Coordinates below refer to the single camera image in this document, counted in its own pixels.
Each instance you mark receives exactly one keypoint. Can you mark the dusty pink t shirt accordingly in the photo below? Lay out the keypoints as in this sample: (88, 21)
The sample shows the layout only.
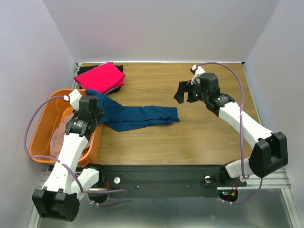
(57, 138)

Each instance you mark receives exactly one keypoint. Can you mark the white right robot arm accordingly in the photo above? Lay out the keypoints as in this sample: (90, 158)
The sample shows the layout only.
(269, 149)

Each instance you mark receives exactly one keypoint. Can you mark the folded black t shirt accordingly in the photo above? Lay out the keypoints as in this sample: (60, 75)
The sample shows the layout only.
(117, 67)

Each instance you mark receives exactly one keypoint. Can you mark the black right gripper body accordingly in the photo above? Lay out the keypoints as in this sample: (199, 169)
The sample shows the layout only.
(188, 92)

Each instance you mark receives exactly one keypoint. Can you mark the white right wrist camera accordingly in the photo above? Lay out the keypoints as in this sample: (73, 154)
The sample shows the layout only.
(196, 71)

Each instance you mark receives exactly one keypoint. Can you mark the orange plastic basket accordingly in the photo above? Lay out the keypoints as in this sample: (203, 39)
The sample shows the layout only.
(53, 114)

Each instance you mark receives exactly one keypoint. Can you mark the folded magenta t shirt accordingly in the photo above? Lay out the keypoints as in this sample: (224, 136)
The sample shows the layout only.
(101, 77)

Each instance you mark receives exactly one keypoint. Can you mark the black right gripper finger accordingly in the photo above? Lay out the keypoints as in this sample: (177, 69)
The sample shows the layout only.
(182, 89)
(191, 98)

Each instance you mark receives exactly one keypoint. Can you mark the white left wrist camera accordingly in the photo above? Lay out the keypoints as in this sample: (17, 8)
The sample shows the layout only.
(73, 98)

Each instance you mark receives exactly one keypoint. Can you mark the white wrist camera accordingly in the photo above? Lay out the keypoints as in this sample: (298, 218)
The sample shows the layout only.
(73, 98)
(196, 71)

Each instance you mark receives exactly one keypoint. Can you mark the aluminium rail frame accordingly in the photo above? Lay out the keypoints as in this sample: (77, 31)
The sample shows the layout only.
(98, 196)

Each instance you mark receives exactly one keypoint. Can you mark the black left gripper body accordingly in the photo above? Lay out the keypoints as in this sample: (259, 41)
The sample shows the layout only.
(98, 114)

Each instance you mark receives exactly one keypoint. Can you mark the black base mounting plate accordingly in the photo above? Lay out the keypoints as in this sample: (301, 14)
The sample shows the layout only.
(166, 181)

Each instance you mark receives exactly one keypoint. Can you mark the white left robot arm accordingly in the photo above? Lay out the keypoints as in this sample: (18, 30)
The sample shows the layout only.
(60, 195)

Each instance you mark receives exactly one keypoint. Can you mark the blue t shirt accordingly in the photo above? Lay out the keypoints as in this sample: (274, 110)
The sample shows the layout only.
(124, 118)

